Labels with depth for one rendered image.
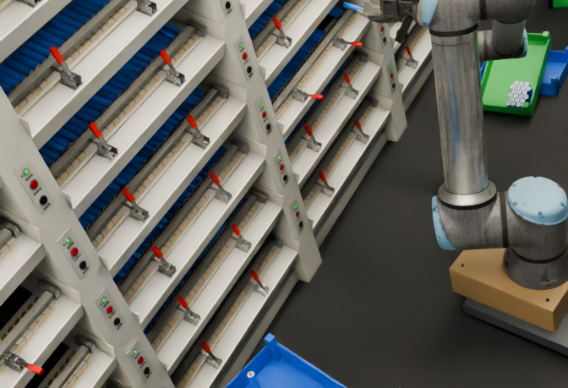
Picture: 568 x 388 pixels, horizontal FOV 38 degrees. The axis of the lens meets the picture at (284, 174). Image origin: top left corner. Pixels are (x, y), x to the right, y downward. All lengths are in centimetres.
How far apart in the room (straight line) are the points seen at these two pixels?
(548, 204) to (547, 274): 23
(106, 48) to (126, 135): 20
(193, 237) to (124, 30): 59
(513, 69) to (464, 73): 118
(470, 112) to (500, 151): 92
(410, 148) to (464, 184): 91
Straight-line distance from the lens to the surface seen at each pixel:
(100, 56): 180
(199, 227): 217
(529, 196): 222
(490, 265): 242
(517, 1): 201
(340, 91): 277
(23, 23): 163
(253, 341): 256
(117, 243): 194
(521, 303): 236
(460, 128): 209
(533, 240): 224
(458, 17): 199
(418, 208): 282
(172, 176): 204
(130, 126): 191
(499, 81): 320
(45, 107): 172
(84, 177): 182
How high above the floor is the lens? 198
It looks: 40 degrees down
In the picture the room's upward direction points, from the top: 18 degrees counter-clockwise
